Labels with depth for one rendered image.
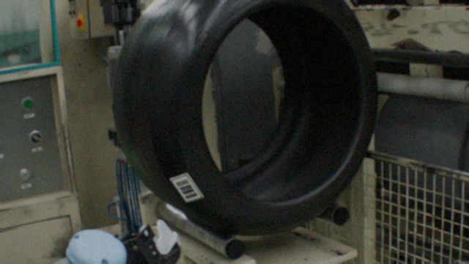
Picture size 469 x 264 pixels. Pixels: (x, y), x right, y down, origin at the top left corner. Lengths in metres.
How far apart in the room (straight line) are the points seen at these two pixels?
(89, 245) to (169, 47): 0.50
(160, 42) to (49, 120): 0.70
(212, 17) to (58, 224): 0.88
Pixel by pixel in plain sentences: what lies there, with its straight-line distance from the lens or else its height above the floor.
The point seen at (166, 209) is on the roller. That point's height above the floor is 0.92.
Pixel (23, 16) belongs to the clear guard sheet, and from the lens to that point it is 1.74.
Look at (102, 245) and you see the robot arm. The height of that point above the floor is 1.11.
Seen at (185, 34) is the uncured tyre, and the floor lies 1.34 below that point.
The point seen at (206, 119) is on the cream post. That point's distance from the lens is 1.59.
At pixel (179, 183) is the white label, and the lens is 1.17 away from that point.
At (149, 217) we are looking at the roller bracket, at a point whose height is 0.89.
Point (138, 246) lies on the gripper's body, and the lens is 0.94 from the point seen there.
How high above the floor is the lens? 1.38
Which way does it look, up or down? 12 degrees down
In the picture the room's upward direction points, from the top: 5 degrees counter-clockwise
